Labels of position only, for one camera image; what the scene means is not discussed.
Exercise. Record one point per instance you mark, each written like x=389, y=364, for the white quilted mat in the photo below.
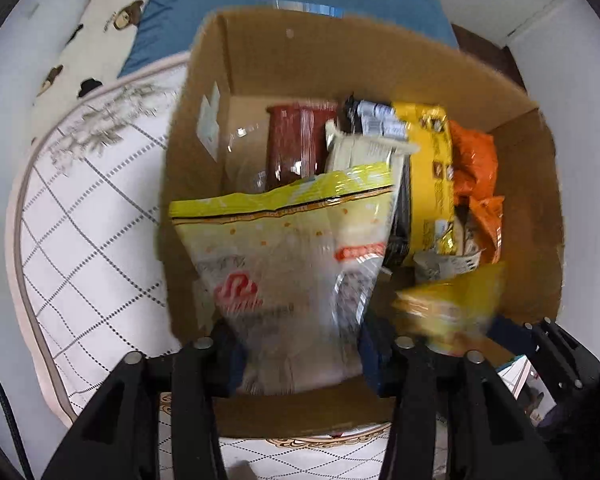
x=80, y=210

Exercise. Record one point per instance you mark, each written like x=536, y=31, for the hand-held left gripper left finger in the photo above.
x=230, y=362

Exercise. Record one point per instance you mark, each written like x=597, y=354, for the yellow and black snack bag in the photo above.
x=430, y=170

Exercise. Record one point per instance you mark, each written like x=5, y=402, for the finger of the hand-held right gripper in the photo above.
x=555, y=352

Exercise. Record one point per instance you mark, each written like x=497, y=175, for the blue cardboard box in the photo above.
x=330, y=60

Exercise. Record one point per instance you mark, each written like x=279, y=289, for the orange snack packet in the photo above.
x=490, y=230
x=475, y=160

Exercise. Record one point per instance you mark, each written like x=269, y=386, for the dark red snack packet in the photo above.
x=297, y=140

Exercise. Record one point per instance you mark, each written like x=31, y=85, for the bear print pillow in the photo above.
x=100, y=40

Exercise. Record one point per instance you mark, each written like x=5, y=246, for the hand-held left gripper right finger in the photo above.
x=375, y=362

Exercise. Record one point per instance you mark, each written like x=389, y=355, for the yellow panda snack packet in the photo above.
x=445, y=305

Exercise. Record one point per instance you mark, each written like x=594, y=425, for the grey clear snack packet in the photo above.
x=440, y=265

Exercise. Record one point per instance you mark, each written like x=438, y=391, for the white wafer packet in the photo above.
x=360, y=152

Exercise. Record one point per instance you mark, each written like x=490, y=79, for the yellow-edged clear bread packet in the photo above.
x=280, y=260

